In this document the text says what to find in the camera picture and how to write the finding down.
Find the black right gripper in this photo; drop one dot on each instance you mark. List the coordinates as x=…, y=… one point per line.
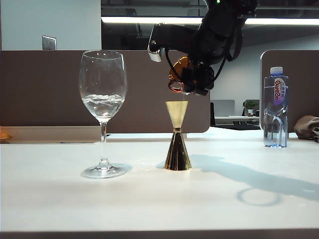
x=211, y=44

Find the small amber measuring cup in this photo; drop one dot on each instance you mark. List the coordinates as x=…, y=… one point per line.
x=178, y=67

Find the gold double-cone jigger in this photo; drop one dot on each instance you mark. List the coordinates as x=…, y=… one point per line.
x=177, y=154

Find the clear plastic water bottle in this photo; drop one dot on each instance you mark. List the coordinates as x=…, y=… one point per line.
x=276, y=104

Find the clear wine glass with water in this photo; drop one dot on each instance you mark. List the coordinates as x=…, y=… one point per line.
x=102, y=109

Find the grey background desk screen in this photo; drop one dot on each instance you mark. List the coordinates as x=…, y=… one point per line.
x=223, y=108

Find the white background desk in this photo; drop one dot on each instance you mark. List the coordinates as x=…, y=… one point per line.
x=236, y=119

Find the green potted plant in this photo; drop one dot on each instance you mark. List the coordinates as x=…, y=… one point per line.
x=250, y=105

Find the long ceiling light strip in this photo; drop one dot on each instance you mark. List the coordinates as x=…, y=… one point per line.
x=124, y=20

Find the brown desk partition panel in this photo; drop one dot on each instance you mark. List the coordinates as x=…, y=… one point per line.
x=304, y=82
x=49, y=87

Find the brown bag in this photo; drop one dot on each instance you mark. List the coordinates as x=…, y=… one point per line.
x=305, y=124

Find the beige board under partition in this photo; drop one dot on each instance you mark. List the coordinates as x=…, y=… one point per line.
x=49, y=134

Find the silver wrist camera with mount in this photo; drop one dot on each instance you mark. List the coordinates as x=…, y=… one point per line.
x=155, y=53

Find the metal wall switch plate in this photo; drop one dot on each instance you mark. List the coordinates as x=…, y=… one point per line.
x=48, y=42

